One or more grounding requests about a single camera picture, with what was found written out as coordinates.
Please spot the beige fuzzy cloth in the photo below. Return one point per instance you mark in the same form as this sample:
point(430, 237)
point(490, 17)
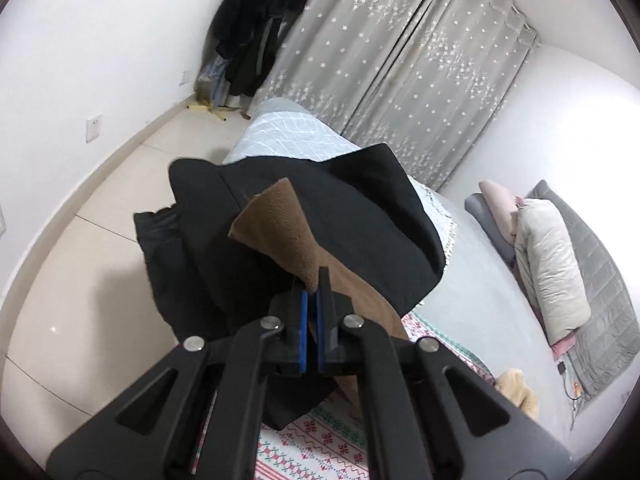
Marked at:
point(520, 392)

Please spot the grey pillow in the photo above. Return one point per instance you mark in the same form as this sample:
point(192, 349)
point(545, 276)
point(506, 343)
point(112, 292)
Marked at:
point(482, 225)

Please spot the bed with grey sheet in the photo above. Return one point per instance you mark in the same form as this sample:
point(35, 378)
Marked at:
point(475, 300)

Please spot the black garment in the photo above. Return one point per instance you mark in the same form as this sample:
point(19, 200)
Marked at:
point(350, 210)

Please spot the grey star-patterned curtain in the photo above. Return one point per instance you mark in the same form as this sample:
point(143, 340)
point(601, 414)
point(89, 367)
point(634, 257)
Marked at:
point(400, 60)

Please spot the light blue garment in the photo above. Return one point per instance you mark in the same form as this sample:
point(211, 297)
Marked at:
point(215, 75)

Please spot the black charger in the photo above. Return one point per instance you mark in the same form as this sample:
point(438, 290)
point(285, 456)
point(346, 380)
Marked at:
point(562, 367)

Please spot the white wall socket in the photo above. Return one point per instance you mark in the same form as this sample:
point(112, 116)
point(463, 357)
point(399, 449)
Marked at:
point(93, 128)
point(186, 77)

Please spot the patterned printed blanket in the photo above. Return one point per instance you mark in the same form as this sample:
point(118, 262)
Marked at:
point(320, 440)

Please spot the white fringed cloth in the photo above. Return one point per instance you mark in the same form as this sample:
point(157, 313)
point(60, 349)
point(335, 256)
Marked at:
point(290, 130)

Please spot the grey quilted headboard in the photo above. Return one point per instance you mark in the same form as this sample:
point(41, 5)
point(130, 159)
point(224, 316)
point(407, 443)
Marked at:
point(600, 285)

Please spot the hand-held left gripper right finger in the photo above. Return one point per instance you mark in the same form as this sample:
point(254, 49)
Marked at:
point(322, 335)

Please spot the light pink pillow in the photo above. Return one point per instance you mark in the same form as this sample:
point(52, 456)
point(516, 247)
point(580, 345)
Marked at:
point(497, 205)

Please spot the pink cloth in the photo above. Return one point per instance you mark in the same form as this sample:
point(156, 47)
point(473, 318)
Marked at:
point(565, 345)

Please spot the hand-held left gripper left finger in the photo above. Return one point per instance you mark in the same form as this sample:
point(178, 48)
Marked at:
point(301, 335)

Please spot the hanging dark clothes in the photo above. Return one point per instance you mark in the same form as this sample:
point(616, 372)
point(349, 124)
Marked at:
point(250, 20)

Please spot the yellow coat stand base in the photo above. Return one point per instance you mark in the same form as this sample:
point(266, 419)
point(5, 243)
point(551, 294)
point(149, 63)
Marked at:
point(210, 106)

